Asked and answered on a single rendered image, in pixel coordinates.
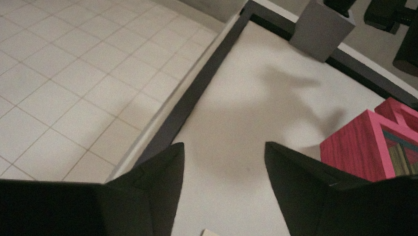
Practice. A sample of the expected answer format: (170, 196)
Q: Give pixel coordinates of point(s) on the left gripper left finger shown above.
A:
(57, 208)

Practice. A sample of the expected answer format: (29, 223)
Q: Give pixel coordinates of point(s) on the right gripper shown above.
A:
(381, 13)

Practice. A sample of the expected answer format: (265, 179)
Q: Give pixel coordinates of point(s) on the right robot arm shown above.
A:
(406, 59)

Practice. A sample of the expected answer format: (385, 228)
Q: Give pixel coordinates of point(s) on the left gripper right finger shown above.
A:
(316, 199)

